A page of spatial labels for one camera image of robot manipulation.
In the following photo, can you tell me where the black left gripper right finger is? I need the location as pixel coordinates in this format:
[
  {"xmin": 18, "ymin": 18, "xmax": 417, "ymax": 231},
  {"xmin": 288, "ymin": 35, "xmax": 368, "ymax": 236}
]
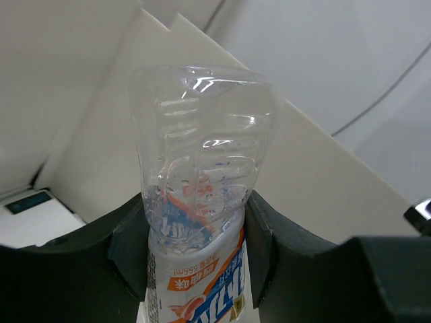
[{"xmin": 245, "ymin": 192, "xmax": 430, "ymax": 322}]

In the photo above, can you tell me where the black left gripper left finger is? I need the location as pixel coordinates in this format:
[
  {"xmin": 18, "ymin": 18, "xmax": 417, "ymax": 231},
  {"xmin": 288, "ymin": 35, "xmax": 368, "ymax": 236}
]
[{"xmin": 1, "ymin": 194, "xmax": 149, "ymax": 322}]

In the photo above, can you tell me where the white octagonal plastic bin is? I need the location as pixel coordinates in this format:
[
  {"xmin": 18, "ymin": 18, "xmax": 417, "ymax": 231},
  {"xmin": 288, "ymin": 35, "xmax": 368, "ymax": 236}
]
[{"xmin": 50, "ymin": 9, "xmax": 416, "ymax": 245}]

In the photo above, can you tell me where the blue label sticker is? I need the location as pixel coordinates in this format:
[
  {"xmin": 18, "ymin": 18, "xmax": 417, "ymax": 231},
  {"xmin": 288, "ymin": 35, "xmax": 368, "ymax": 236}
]
[{"xmin": 4, "ymin": 191, "xmax": 52, "ymax": 215}]

